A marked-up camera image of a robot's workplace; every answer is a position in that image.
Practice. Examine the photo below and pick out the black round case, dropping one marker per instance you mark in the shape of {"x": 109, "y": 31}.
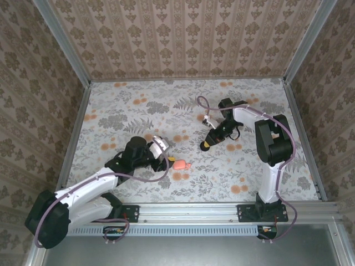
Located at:
{"x": 205, "y": 150}

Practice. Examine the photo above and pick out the orange earbuds charging case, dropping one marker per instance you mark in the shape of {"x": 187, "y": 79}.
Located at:
{"x": 180, "y": 165}

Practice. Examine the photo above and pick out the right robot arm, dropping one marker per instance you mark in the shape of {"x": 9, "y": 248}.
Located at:
{"x": 274, "y": 144}

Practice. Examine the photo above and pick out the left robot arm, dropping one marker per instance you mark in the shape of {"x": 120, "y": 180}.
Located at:
{"x": 83, "y": 191}

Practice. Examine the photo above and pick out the wide aluminium extrusion beam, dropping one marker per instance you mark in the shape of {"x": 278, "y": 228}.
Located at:
{"x": 188, "y": 212}

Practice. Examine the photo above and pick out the floral patterned table cover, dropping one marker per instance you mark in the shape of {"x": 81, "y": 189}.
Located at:
{"x": 166, "y": 94}

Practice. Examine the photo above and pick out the black wiring junction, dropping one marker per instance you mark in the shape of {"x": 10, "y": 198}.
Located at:
{"x": 267, "y": 231}
{"x": 115, "y": 231}

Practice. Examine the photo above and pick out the grey metal sheet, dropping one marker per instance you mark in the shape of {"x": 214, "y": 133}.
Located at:
{"x": 188, "y": 252}

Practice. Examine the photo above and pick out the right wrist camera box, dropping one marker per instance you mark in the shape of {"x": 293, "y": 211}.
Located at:
{"x": 212, "y": 123}

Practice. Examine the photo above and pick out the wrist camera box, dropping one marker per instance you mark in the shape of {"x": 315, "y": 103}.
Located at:
{"x": 158, "y": 147}
{"x": 212, "y": 123}

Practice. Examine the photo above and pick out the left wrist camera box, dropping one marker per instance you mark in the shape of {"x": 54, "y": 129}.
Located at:
{"x": 158, "y": 147}

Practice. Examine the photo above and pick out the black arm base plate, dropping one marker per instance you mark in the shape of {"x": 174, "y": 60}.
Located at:
{"x": 244, "y": 213}
{"x": 133, "y": 213}

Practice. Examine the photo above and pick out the aluminium table edge rail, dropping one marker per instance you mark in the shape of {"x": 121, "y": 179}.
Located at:
{"x": 188, "y": 79}
{"x": 299, "y": 124}
{"x": 74, "y": 138}

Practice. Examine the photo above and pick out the aluminium frame post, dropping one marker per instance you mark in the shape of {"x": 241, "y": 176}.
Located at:
{"x": 63, "y": 41}
{"x": 308, "y": 41}

